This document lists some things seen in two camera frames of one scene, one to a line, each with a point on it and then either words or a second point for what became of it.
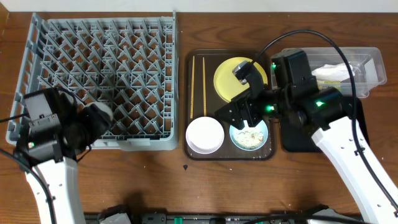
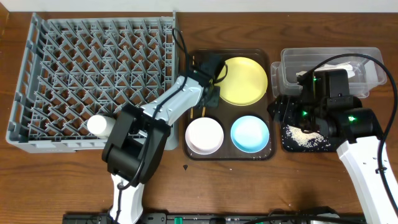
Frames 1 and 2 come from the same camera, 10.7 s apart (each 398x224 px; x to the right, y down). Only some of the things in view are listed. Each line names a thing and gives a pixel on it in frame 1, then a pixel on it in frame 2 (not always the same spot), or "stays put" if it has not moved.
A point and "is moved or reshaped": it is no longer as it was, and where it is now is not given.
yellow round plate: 226,84 stays put
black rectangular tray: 295,139 stays put
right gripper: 244,101 -> 285,109
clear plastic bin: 328,66 stays put
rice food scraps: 249,140 -> 308,139
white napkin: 334,72 stays put
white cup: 103,107 is moved or reshaped
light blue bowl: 249,138 stays put
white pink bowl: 204,135 stays put
